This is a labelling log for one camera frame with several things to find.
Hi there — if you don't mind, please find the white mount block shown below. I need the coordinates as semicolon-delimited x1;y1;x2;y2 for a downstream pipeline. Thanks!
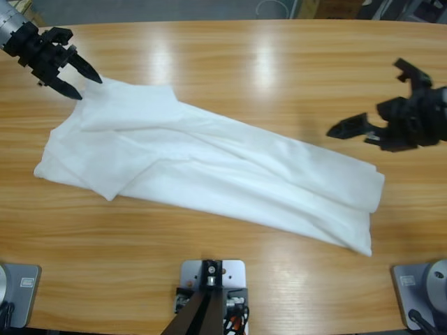
179;258;249;335

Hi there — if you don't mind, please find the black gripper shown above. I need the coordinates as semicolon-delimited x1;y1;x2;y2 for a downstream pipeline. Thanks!
6;22;103;101
326;89;447;151

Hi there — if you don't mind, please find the white t-shirt with small print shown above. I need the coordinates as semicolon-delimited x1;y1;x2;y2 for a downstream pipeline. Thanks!
33;77;386;258

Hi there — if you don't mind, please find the brown cardboard box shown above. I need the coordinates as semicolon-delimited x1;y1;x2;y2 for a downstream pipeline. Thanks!
298;0;360;19

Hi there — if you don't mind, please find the grey base plate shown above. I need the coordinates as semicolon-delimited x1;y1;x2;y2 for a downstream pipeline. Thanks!
390;258;447;332
0;263;42;329

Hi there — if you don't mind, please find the wooden crate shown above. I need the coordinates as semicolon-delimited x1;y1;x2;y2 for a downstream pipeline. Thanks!
13;0;46;28

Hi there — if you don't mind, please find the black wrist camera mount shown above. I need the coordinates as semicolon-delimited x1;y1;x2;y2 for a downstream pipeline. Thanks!
40;27;74;46
393;58;434;91

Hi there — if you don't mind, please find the orange cable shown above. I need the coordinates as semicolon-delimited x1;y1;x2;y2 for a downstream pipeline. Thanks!
223;312;249;335

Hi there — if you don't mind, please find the black base cable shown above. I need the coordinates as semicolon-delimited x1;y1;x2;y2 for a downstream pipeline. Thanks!
408;308;436;332
0;302;15;327

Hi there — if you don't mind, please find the dark machinery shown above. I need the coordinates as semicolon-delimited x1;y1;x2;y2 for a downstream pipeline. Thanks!
359;0;447;24

